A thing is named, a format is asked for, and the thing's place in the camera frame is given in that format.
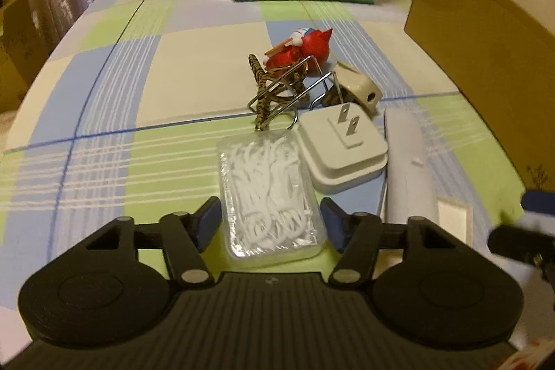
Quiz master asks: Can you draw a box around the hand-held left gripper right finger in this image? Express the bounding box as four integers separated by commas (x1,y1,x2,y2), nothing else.
320,197,461,288

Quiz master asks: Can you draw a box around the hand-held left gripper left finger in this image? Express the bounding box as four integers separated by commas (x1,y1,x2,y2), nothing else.
80,197,224,288

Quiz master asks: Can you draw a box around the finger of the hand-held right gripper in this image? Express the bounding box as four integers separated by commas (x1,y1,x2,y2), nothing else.
521,189,555,219
488,223,555,267

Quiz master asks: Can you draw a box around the white square power adapter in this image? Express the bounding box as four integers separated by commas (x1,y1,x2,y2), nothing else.
298,102,389,194

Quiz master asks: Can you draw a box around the clear box of floss picks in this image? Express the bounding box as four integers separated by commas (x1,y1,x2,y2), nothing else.
215,131,327,268

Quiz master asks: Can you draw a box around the white plastic tube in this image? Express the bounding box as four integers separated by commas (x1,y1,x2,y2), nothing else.
384,107,441,230

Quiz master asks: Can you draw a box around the metal wire hook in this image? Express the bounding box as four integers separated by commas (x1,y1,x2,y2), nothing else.
247,55,343,129

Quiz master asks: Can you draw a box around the beige plug adapter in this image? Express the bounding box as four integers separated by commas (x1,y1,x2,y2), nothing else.
326,61,382,119

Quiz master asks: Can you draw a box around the small white flat box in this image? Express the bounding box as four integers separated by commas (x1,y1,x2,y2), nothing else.
437,199,473,245

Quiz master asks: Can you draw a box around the leopard print hair claw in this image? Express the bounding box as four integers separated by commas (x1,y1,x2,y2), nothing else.
247,53,310,132

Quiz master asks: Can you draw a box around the checked tablecloth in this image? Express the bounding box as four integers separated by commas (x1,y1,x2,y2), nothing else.
0,0,527,353

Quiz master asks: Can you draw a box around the red toy figure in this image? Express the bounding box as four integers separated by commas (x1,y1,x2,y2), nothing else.
264,27,334,69

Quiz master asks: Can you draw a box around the small brown cardboard box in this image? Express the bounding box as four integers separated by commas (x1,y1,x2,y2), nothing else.
0,0,48,113

